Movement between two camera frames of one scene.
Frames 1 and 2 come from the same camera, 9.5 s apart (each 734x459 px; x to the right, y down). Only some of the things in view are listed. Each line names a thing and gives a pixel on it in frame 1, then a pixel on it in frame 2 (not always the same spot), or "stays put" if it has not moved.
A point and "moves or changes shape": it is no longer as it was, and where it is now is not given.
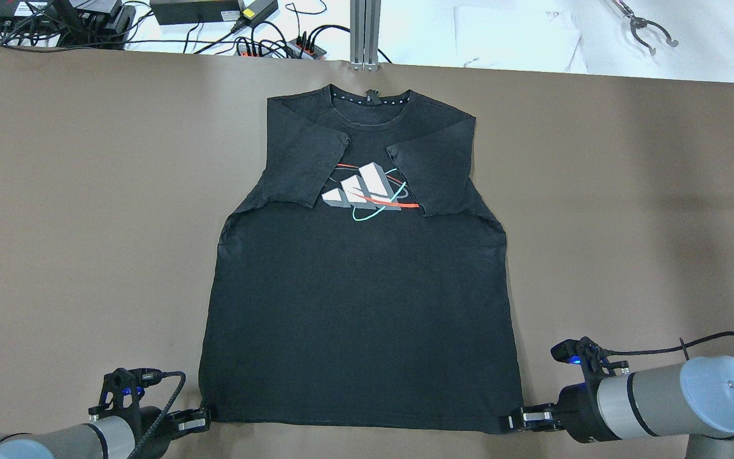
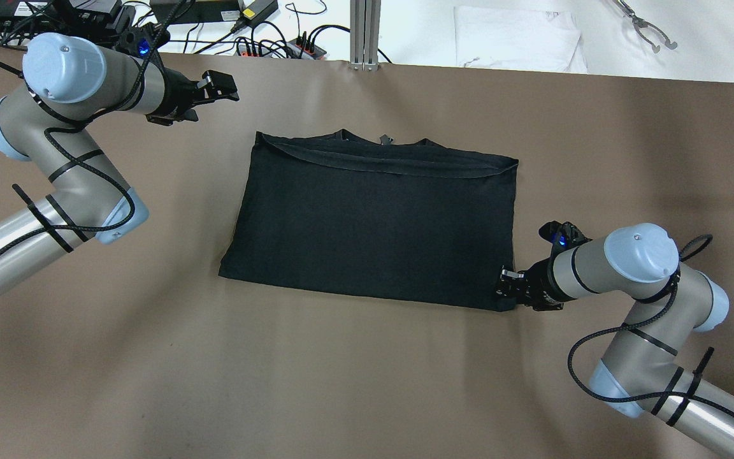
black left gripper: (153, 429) -> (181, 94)
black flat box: (181, 11) stays put
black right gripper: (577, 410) -> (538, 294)
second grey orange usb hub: (302, 49) stays put
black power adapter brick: (260, 10) stays put
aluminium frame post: (365, 18) stays put
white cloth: (518, 39) stays put
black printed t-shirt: (360, 284) moves or changes shape
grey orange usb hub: (249, 50) stays put
